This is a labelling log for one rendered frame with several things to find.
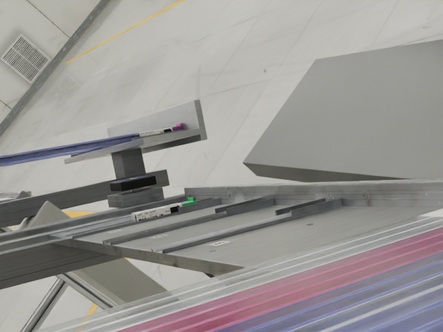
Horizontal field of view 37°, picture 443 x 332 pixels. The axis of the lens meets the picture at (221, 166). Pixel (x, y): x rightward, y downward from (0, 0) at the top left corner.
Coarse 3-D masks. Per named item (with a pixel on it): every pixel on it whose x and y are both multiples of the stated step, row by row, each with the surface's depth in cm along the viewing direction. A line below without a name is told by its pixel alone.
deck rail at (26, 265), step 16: (128, 208) 85; (144, 208) 86; (48, 224) 80; (64, 224) 81; (80, 224) 82; (0, 240) 77; (0, 256) 77; (16, 256) 78; (32, 256) 79; (48, 256) 80; (64, 256) 81; (80, 256) 82; (96, 256) 83; (112, 256) 84; (0, 272) 77; (16, 272) 78; (32, 272) 79; (48, 272) 80; (64, 272) 81; (0, 288) 77
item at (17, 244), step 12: (120, 216) 76; (132, 216) 76; (72, 228) 72; (84, 228) 73; (96, 228) 74; (12, 240) 69; (24, 240) 70; (36, 240) 70; (48, 240) 71; (60, 240) 72; (0, 252) 68
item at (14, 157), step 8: (176, 128) 108; (120, 136) 103; (128, 136) 103; (136, 136) 104; (72, 144) 98; (80, 144) 99; (88, 144) 100; (96, 144) 100; (104, 144) 101; (112, 144) 102; (24, 152) 94; (32, 152) 95; (40, 152) 96; (48, 152) 96; (56, 152) 97; (64, 152) 98; (0, 160) 92; (8, 160) 93; (16, 160) 94
